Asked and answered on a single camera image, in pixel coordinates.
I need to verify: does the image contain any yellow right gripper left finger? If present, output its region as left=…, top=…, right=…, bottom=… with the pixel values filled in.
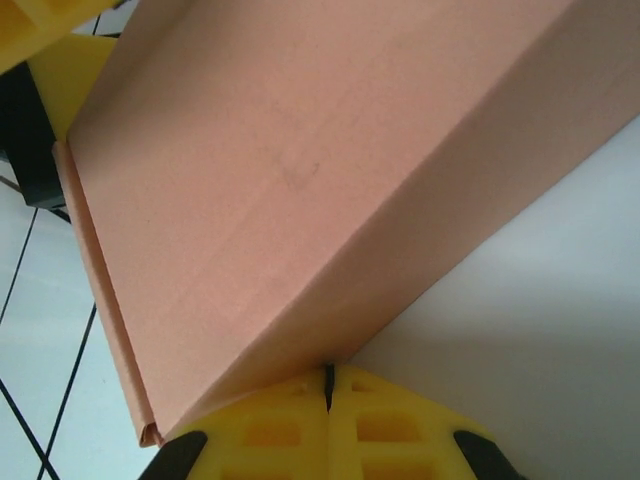
left=142, top=367, right=331, bottom=480

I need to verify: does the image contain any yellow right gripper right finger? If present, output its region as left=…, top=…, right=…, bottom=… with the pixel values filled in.
left=328, top=364, right=521, bottom=480

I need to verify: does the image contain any orange cardboard box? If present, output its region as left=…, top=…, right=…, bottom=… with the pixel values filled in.
left=52, top=0, right=640, bottom=446

